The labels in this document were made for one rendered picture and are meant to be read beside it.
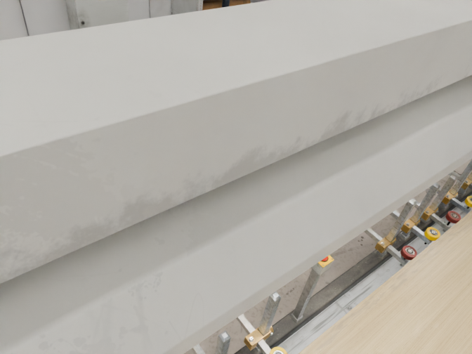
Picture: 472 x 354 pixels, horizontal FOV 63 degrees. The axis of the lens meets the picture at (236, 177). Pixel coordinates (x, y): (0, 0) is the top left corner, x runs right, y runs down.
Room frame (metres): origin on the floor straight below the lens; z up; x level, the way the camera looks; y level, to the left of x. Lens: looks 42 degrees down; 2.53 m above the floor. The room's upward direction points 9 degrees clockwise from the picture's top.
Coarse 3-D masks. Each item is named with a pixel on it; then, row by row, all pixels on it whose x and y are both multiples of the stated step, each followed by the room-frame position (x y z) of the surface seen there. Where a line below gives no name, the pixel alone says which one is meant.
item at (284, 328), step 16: (464, 192) 2.22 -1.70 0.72; (448, 208) 2.05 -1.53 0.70; (432, 224) 1.91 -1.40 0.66; (400, 240) 1.67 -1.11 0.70; (368, 256) 1.50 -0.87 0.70; (384, 256) 1.52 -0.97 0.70; (352, 272) 1.37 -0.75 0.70; (368, 272) 1.39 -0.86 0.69; (336, 288) 1.24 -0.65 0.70; (320, 304) 1.13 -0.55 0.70; (288, 320) 1.01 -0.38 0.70; (304, 320) 1.02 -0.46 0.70; (272, 336) 0.91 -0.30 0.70; (288, 336) 0.95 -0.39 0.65; (240, 352) 0.81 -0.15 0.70; (256, 352) 0.82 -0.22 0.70
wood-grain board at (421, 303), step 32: (416, 256) 1.39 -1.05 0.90; (448, 256) 1.42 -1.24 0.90; (384, 288) 1.15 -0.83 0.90; (416, 288) 1.18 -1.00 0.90; (448, 288) 1.21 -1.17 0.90; (352, 320) 0.94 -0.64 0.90; (384, 320) 0.97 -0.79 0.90; (416, 320) 1.00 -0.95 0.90; (448, 320) 1.02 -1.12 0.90; (320, 352) 0.77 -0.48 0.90; (352, 352) 0.79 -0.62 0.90; (384, 352) 0.82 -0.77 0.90; (416, 352) 0.84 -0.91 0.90; (448, 352) 0.86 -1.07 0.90
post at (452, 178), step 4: (452, 176) 1.88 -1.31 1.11; (456, 176) 1.88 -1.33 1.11; (448, 180) 1.88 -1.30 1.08; (452, 180) 1.87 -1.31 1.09; (448, 184) 1.87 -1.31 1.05; (452, 184) 1.87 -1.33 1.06; (444, 188) 1.88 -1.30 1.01; (448, 188) 1.86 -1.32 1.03; (440, 192) 1.88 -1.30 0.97; (444, 192) 1.87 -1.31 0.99; (440, 196) 1.87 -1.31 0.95; (444, 196) 1.87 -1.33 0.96; (436, 200) 1.88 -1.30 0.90; (440, 200) 1.86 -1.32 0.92; (432, 204) 1.88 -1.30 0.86; (436, 204) 1.87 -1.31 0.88; (432, 208) 1.87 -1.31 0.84; (436, 208) 1.88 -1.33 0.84
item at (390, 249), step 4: (368, 228) 1.61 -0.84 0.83; (368, 232) 1.58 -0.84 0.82; (372, 232) 1.58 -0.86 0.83; (372, 236) 1.56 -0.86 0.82; (376, 236) 1.55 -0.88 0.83; (376, 240) 1.54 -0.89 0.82; (380, 240) 1.53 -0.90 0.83; (388, 248) 1.48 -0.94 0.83; (392, 248) 1.48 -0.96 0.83; (388, 252) 1.47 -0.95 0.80; (392, 252) 1.46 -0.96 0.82; (396, 252) 1.45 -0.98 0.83; (396, 256) 1.43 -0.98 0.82; (400, 256) 1.43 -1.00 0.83; (400, 260) 1.41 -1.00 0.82; (404, 260) 1.41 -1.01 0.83; (408, 260) 1.41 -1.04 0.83; (404, 264) 1.39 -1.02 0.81
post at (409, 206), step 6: (408, 204) 1.53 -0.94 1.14; (414, 204) 1.53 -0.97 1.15; (402, 210) 1.54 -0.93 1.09; (408, 210) 1.52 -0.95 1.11; (402, 216) 1.53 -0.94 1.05; (396, 222) 1.54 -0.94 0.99; (402, 222) 1.52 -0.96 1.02; (396, 228) 1.52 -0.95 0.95; (390, 234) 1.53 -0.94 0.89; (396, 234) 1.53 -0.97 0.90; (390, 240) 1.52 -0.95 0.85; (384, 252) 1.52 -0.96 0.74
